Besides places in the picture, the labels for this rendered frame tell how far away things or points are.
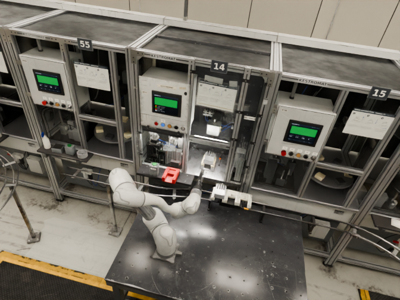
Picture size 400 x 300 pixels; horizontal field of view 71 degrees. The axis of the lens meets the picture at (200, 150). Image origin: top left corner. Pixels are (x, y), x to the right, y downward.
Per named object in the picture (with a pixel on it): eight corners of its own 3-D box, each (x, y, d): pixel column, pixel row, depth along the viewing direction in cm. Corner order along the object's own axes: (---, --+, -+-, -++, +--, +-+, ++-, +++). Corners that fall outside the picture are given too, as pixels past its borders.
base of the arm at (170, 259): (178, 265, 220) (178, 261, 217) (151, 258, 223) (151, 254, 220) (184, 246, 235) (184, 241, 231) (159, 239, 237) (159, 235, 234)
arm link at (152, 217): (156, 240, 231) (146, 221, 246) (172, 228, 234) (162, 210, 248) (108, 192, 175) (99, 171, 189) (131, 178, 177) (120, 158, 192)
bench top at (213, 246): (104, 281, 209) (103, 278, 207) (153, 185, 293) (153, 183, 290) (309, 338, 191) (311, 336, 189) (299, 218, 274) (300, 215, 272)
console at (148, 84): (139, 126, 247) (137, 77, 219) (151, 111, 269) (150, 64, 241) (186, 136, 242) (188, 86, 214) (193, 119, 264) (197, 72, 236)
